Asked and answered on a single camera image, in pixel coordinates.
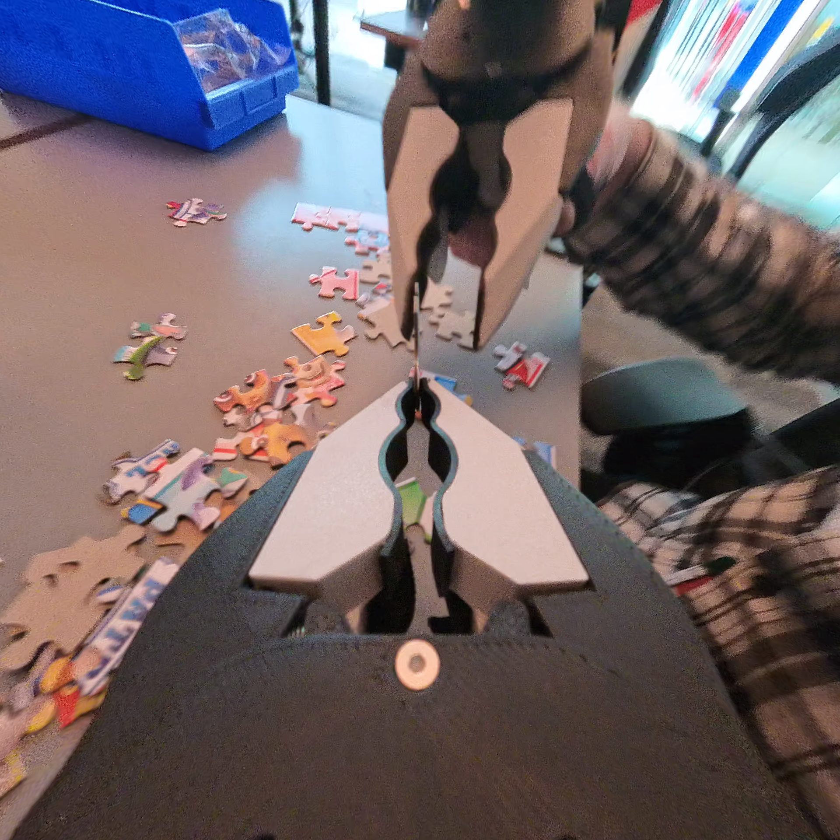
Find person's right hand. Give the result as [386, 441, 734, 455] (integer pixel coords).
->
[555, 110, 658, 236]

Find black table leg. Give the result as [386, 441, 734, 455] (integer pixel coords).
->
[311, 0, 332, 106]

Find person's right forearm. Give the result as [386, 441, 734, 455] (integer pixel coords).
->
[571, 125, 840, 383]

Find grey desk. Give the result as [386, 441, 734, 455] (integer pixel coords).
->
[0, 92, 585, 840]

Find red striped joined puzzle section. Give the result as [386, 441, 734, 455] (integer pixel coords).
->
[292, 202, 389, 232]

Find person's plaid shirt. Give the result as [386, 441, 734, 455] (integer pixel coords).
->
[597, 466, 840, 840]

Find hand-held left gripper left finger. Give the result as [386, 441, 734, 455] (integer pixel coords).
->
[247, 379, 419, 632]

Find black chair armrest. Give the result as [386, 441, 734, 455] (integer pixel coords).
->
[581, 357, 756, 454]

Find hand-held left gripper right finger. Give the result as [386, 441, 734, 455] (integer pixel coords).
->
[422, 378, 591, 634]

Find blue plastic bin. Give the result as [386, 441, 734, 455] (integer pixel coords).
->
[0, 0, 300, 152]

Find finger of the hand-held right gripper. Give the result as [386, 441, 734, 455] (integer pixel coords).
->
[474, 97, 577, 350]
[387, 105, 462, 332]

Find jigsaw puzzle pieces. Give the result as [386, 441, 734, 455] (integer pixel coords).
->
[0, 197, 559, 798]

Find clear plastic bag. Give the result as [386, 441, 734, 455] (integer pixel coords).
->
[174, 9, 294, 93]

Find pink diagonal-striped puzzle piece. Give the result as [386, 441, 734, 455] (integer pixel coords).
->
[310, 266, 361, 301]

